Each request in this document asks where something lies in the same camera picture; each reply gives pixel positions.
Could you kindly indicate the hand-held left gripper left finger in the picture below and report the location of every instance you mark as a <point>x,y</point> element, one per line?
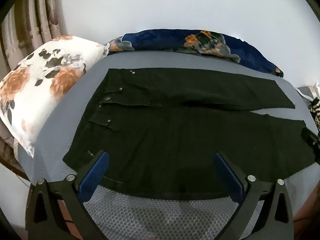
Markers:
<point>96,173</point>

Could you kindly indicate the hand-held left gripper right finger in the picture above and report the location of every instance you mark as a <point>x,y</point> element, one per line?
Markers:
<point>226,173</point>

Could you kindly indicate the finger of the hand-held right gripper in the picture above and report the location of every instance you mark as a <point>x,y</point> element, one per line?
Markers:
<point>311,140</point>

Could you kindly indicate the black pants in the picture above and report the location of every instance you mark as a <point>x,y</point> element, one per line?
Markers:
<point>175,135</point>

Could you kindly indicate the black white striped cloth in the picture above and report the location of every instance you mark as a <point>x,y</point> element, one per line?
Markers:
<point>315,112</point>

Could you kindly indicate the white floral pillow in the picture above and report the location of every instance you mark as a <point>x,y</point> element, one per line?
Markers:
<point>37,80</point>

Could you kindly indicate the grey bed mattress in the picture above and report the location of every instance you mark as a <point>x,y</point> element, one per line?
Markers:
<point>155,60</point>

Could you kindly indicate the navy floral blanket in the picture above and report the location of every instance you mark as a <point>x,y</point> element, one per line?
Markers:
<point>160,41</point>

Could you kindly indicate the beige patterned curtain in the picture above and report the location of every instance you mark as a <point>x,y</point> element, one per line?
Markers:
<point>27,22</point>

